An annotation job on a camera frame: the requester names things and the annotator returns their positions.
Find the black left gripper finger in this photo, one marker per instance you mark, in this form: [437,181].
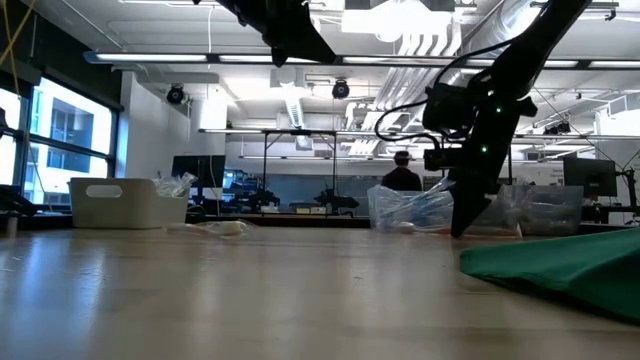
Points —
[300,47]

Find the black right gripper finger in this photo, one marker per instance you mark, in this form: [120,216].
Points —
[467,215]

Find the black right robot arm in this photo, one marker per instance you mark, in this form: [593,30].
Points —
[535,50]

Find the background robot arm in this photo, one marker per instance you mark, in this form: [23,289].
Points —
[262,197]
[340,200]

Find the ceiling light strip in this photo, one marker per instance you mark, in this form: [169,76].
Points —
[150,57]
[615,64]
[245,58]
[560,63]
[390,59]

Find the person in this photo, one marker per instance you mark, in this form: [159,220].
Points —
[401,177]

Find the smoky grey plastic bin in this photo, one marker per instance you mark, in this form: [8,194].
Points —
[550,215]

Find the clear plastic bin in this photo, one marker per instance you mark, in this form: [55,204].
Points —
[380,215]

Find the black monitor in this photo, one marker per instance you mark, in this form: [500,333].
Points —
[197,170]
[590,176]

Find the green cloth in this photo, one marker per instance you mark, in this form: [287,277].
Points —
[575,270]

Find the frosted white plastic bin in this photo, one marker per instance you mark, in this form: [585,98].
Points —
[125,200]

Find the large window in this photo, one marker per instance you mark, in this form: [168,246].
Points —
[75,165]

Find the grey air duct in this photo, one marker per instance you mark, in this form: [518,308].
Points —
[295,100]

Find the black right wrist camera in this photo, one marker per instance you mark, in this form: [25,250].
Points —
[447,107]

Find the black ceiling camera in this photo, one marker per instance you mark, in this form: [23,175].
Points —
[176,95]
[557,128]
[340,89]

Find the black overhead rig frame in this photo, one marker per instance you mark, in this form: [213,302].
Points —
[300,132]

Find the black table frame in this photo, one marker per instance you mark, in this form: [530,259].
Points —
[300,220]

